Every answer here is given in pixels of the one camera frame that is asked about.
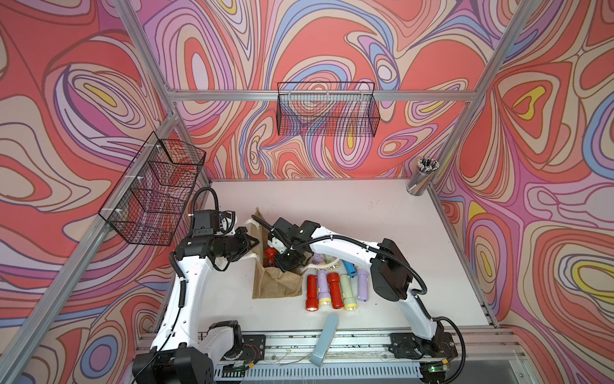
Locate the brown burlap tote bag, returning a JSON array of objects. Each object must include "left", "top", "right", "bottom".
[{"left": 246, "top": 219, "right": 304, "bottom": 299}]

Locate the black wire basket left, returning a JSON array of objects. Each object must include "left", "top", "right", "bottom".
[{"left": 98, "top": 133, "right": 206, "bottom": 246}]

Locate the black wire basket back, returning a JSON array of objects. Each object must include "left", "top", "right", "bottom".
[{"left": 276, "top": 80, "right": 381, "bottom": 138}]

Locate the black wire basket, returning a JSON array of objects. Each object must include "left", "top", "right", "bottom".
[
  {"left": 276, "top": 80, "right": 381, "bottom": 138},
  {"left": 98, "top": 133, "right": 206, "bottom": 246}
]

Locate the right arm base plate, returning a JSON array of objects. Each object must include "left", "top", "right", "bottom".
[{"left": 389, "top": 332, "right": 458, "bottom": 360}]

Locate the green flashlight lower row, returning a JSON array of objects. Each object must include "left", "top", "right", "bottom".
[{"left": 340, "top": 274, "right": 358, "bottom": 311}]

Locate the purple flashlight lower right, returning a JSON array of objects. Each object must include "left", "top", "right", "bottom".
[{"left": 356, "top": 267, "right": 369, "bottom": 302}]

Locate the silver metal pen cup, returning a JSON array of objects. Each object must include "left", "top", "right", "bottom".
[{"left": 406, "top": 158, "right": 440, "bottom": 196}]

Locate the red flashlight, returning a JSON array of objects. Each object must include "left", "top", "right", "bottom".
[
  {"left": 327, "top": 273, "right": 344, "bottom": 310},
  {"left": 265, "top": 247, "right": 279, "bottom": 267},
  {"left": 305, "top": 275, "right": 319, "bottom": 312}
]

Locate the blue flashlight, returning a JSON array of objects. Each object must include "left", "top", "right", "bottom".
[{"left": 342, "top": 260, "right": 358, "bottom": 278}]

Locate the purple flashlight lower left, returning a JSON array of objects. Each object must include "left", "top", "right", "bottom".
[{"left": 317, "top": 269, "right": 332, "bottom": 306}]

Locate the grey blue rectangular block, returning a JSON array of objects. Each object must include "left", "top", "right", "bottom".
[{"left": 310, "top": 314, "right": 339, "bottom": 368}]

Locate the purple flashlight far left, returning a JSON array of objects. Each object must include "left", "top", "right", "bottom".
[{"left": 310, "top": 254, "right": 326, "bottom": 267}]

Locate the purple flashlight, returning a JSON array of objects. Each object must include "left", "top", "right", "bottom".
[
  {"left": 317, "top": 269, "right": 332, "bottom": 306},
  {"left": 310, "top": 254, "right": 326, "bottom": 267},
  {"left": 356, "top": 267, "right": 369, "bottom": 302}
]

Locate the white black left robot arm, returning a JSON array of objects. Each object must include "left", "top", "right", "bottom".
[{"left": 132, "top": 187, "right": 260, "bottom": 383}]

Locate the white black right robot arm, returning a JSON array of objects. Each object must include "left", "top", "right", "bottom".
[{"left": 252, "top": 215, "right": 466, "bottom": 361}]

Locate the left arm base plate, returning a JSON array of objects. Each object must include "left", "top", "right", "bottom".
[{"left": 221, "top": 334, "right": 266, "bottom": 366}]

